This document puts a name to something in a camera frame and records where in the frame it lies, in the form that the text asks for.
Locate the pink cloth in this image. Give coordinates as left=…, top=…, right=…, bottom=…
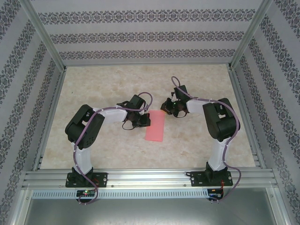
left=144, top=109, right=166, bottom=142

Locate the grey sheet metal shelf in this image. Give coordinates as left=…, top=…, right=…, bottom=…
left=17, top=187, right=288, bottom=225

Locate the circuit board with green light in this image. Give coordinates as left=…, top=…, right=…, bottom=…
left=76, top=190, right=96, bottom=197

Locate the right wrist black cable loop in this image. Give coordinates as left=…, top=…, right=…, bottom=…
left=172, top=110, right=188, bottom=119

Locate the wrist black cable loop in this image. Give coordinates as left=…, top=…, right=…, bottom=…
left=123, top=119, right=141, bottom=131
left=172, top=110, right=188, bottom=119

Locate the left wrist black cable loop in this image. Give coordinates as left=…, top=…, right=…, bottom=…
left=123, top=119, right=141, bottom=131

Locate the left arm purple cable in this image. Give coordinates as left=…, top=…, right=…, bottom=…
left=73, top=92, right=155, bottom=206

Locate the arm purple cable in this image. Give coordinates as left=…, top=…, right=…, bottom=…
left=171, top=75, right=242, bottom=204
left=73, top=92, right=155, bottom=206

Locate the long aluminium mounting rail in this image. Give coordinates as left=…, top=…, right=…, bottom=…
left=22, top=169, right=279, bottom=189

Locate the aluminium side rail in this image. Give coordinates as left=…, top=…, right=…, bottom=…
left=228, top=67, right=267, bottom=169
left=31, top=67, right=68, bottom=171

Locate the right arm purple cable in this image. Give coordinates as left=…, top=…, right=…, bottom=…
left=171, top=75, right=242, bottom=204

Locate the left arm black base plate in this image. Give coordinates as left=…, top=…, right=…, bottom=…
left=66, top=172, right=108, bottom=188

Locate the slotted grey cable duct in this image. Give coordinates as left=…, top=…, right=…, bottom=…
left=31, top=188, right=210, bottom=199

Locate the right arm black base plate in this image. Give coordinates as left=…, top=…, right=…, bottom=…
left=191, top=171, right=234, bottom=188

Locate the aluminium corner post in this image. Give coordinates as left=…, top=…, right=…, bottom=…
left=227, top=0, right=275, bottom=71
left=22, top=0, right=67, bottom=72

